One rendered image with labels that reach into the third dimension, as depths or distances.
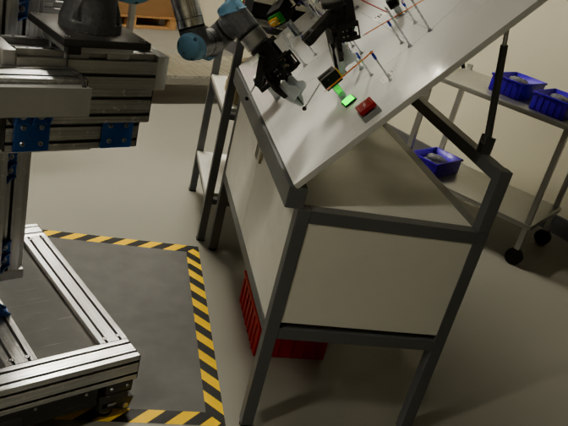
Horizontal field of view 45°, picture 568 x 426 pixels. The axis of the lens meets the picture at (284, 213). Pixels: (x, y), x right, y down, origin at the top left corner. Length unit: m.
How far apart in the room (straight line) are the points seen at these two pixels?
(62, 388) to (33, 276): 0.54
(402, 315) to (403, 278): 0.14
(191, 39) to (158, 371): 1.16
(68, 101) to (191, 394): 1.17
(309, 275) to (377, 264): 0.20
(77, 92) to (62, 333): 0.89
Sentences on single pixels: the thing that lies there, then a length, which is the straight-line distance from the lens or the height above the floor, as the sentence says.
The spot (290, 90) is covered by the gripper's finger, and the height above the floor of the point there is 1.06.
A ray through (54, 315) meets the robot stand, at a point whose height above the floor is 0.21.
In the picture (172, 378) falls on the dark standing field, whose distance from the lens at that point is 2.48.
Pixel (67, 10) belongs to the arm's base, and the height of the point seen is 1.20.
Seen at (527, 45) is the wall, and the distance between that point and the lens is 4.88.
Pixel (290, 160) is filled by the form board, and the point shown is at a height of 0.89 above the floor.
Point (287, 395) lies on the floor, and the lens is 2.53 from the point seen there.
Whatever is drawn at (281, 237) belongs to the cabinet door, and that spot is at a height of 0.66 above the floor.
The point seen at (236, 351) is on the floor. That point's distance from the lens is 2.66.
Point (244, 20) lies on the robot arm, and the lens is 2.04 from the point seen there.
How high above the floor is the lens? 1.57
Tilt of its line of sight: 24 degrees down
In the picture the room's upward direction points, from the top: 14 degrees clockwise
